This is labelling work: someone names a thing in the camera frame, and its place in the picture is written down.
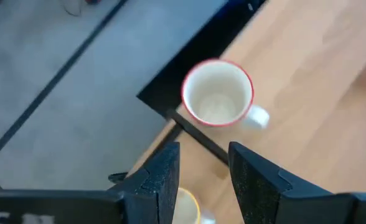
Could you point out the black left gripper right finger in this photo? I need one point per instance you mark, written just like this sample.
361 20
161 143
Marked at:
257 193

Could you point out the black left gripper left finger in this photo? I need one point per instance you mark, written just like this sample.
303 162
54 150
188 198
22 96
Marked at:
158 186

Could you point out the white mug with yellow rim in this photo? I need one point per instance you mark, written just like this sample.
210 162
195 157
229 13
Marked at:
186 208

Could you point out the white mug with red rim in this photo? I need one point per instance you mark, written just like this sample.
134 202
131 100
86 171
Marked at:
217 93

